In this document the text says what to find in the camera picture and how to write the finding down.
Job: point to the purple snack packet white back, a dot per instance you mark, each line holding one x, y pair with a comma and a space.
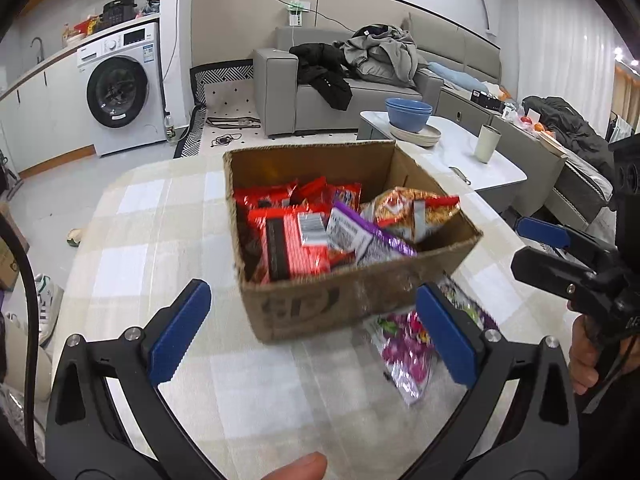
365, 235

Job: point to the checkered tablecloth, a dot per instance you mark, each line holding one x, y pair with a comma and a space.
200, 240

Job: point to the small black box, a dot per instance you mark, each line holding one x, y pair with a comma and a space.
487, 101

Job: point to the beige slipper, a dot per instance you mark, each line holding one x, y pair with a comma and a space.
74, 237

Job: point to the pile of fruit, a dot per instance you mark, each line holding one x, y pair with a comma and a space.
537, 126

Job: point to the printed cardboard floor box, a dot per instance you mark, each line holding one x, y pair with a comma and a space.
10, 255

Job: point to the red and blue snack packet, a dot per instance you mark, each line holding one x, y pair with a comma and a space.
345, 196

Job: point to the grey clothes pile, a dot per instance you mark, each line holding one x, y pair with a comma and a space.
385, 52

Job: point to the stack of beige plates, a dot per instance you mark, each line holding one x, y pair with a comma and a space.
425, 136

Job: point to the person's left hand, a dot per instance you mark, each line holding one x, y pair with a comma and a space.
297, 466

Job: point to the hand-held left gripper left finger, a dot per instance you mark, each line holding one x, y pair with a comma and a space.
180, 330

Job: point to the grey sofa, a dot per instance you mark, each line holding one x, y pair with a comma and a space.
275, 90

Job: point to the white and green sneaker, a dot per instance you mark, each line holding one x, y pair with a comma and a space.
47, 305

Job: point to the white power strip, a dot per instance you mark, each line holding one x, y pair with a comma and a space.
295, 15

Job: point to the white washing machine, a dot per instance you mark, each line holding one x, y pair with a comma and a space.
130, 45

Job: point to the black and white patterned rug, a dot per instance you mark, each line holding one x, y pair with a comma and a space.
225, 95

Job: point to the beige cup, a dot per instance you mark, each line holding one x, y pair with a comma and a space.
486, 145

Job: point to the light blue pillow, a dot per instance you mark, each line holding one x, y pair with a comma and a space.
457, 77

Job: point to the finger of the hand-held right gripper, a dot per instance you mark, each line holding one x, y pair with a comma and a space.
550, 272
545, 232

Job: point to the purple candy packet clear window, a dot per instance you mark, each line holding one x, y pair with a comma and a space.
407, 355

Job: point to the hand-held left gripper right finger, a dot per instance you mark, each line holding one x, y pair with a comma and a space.
447, 330

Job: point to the crispy noodle snack packet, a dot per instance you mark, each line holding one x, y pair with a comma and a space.
405, 212

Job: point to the white kitchen cabinet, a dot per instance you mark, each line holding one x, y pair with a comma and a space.
45, 115

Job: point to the white coffee table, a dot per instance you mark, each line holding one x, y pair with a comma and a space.
460, 152

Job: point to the black jacket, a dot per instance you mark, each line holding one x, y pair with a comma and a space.
325, 75

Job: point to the black pressure cooker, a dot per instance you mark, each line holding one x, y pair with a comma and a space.
120, 10

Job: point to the metal faucet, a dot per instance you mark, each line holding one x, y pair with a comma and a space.
37, 47

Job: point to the blue bowl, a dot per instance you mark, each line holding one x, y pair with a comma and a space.
407, 104
407, 121

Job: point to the brown cardboard box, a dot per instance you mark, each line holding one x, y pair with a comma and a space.
310, 305

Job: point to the red packets on counter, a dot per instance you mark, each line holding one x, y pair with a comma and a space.
87, 25

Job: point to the black coat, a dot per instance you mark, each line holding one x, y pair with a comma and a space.
570, 125

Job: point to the person's right hand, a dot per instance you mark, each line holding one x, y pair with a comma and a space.
582, 355

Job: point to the clear plastic bottle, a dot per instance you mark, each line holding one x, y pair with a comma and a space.
170, 127

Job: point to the white curtain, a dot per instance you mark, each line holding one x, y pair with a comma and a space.
565, 35

